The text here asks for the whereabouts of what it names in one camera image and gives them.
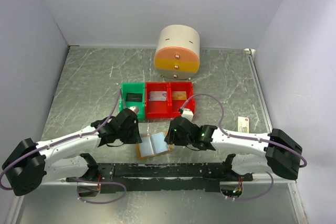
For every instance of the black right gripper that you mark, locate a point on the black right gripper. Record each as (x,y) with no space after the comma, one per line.
(171,138)

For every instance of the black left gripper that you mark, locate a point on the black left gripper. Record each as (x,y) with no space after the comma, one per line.
(135,138)

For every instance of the tan leather card holder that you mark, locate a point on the tan leather card holder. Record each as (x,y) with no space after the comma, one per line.
(153,145)

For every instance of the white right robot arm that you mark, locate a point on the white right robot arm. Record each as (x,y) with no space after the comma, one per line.
(273,152)

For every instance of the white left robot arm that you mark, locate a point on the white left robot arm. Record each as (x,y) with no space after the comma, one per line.
(31,163)

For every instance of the black card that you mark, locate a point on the black card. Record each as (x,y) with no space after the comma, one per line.
(134,97)

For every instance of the gold VIP card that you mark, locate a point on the gold VIP card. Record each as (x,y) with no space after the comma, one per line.
(179,95)

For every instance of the red bin with silver card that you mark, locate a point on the red bin with silver card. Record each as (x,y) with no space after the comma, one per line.
(158,109)

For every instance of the white red card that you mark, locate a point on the white red card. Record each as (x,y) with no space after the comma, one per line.
(243,124)

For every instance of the green plastic bin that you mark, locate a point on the green plastic bin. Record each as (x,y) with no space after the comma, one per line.
(133,87)

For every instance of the round three-drawer mini cabinet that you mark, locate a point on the round three-drawer mini cabinet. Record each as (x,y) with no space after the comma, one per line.
(177,53)

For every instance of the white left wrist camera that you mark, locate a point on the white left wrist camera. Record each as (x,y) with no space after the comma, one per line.
(135,109)

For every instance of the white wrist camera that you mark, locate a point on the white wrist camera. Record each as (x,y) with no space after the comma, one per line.
(135,109)
(186,113)

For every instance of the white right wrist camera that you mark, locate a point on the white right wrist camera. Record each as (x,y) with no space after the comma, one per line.
(186,113)

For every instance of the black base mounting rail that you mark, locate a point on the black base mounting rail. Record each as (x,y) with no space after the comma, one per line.
(157,177)

